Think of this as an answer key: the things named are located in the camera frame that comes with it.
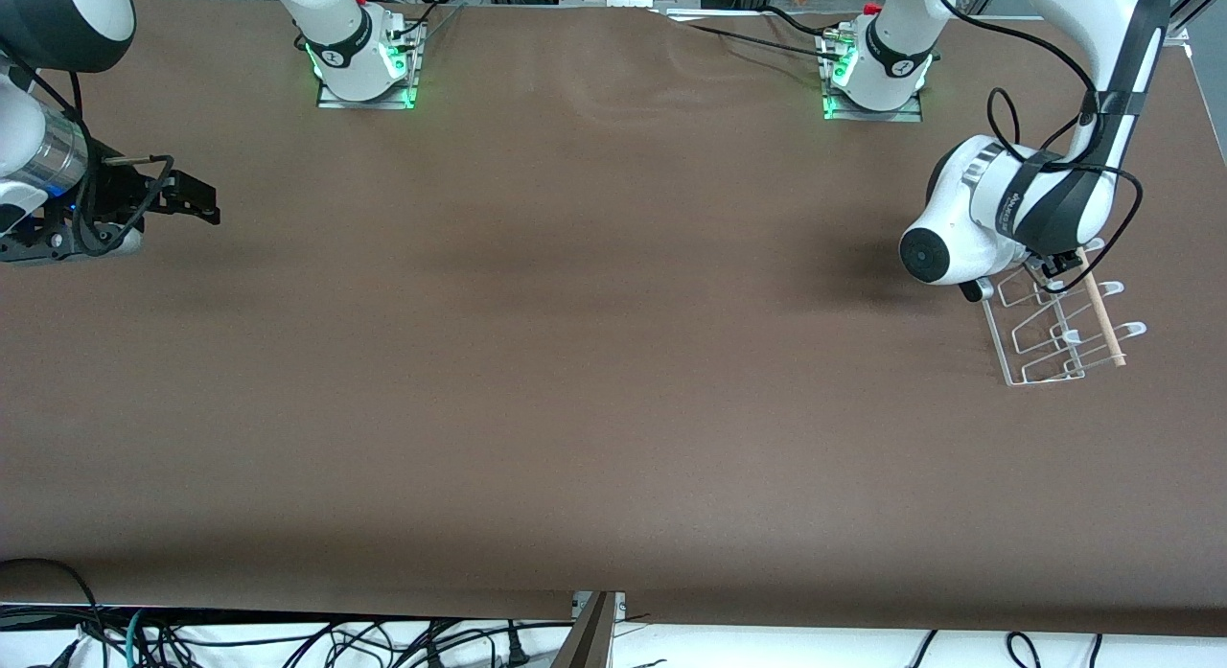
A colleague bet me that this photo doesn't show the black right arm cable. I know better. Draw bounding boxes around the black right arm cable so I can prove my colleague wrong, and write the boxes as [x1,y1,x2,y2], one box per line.
[0,53,176,259]

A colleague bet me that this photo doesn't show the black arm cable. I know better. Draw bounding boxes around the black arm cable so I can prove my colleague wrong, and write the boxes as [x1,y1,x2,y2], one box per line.
[923,0,1146,295]
[0,53,176,259]

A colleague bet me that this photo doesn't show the wooden rack handle rod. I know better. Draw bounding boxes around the wooden rack handle rod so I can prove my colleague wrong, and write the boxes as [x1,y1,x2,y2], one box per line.
[1076,246,1128,368]

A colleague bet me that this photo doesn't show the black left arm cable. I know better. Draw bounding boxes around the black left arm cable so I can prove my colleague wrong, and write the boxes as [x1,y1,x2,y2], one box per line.
[923,0,1146,295]

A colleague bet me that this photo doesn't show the white wire cup rack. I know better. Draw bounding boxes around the white wire cup rack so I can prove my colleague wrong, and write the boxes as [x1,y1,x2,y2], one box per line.
[980,237,1147,388]

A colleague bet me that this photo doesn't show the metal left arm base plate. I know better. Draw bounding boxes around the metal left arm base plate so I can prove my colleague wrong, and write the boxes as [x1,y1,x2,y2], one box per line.
[821,26,924,124]

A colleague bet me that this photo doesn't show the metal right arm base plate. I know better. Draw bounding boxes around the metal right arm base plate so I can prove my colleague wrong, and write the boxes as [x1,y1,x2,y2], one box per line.
[316,21,424,110]

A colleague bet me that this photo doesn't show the aluminium frame profile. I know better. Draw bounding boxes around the aluminium frame profile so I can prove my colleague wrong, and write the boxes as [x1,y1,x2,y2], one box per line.
[1163,0,1214,44]

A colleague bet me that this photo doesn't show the thick black floor cable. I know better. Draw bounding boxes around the thick black floor cable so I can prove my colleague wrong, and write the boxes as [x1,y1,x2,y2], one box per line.
[0,557,108,650]

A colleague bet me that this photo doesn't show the black cable across table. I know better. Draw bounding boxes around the black cable across table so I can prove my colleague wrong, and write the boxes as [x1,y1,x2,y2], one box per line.
[661,5,849,65]

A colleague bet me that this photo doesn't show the tangled black floor cables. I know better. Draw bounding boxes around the tangled black floor cables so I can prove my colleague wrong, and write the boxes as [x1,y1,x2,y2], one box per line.
[58,618,576,668]

